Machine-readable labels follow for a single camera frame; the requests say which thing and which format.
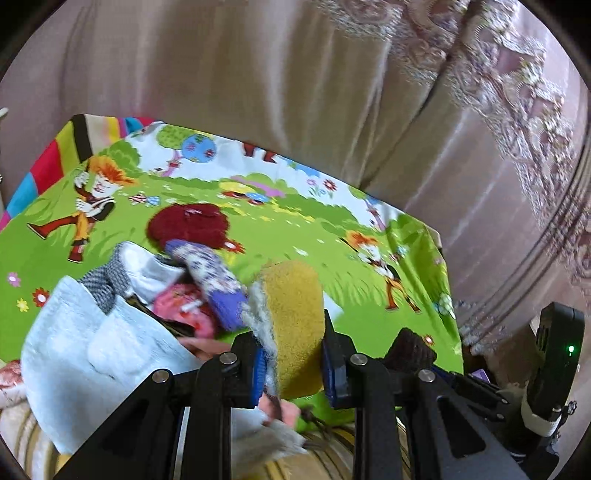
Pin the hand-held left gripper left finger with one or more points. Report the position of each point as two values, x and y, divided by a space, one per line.
256 378

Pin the purple box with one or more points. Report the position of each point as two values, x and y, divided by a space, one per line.
481 374

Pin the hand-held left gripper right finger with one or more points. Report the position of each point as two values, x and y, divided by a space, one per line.
333 374

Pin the green cartoon printed blanket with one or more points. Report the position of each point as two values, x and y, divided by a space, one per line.
300 230

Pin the purple patterned knitted sock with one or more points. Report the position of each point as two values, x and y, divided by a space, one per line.
207 272

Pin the houndstooth face mask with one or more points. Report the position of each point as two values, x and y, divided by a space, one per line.
104 281

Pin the patterned lace curtain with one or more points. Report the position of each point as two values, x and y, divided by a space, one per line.
517 92

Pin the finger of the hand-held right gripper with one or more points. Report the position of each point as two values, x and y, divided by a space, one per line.
480 394

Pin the dark red fuzzy sock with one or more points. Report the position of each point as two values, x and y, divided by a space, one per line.
189 226

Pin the beige curtain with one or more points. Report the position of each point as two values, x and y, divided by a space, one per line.
277 69

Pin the yellow fuzzy sock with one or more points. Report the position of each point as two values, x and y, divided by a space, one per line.
295 323

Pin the pink fabric item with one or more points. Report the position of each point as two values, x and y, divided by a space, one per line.
184 304

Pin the white cloth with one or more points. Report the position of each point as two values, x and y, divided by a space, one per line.
152 277

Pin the light blue cloth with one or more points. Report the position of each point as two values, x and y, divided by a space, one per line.
92 350

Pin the dark brown knitted item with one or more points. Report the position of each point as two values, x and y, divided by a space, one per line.
411 350

